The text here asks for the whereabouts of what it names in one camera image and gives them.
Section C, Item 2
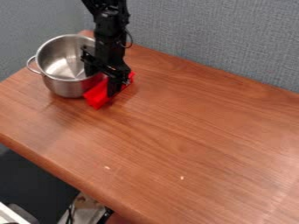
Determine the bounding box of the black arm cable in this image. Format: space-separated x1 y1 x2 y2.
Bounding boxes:
120 28 135 49

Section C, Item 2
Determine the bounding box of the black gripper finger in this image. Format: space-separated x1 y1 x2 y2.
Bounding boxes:
107 77 123 97
83 59 99 77

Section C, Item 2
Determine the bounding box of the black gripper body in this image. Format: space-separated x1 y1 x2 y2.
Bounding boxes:
80 45 131 85

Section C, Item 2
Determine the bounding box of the white table leg frame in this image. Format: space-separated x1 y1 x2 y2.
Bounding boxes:
57 192 113 224

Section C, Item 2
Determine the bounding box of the stainless steel pot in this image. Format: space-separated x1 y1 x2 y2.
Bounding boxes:
25 34 104 98

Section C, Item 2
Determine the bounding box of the white object at corner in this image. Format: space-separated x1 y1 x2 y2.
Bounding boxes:
0 202 31 224

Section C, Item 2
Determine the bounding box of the red block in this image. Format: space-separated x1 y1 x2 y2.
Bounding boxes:
81 71 136 110

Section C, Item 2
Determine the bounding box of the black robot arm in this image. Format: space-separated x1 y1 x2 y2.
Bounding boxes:
80 0 131 97

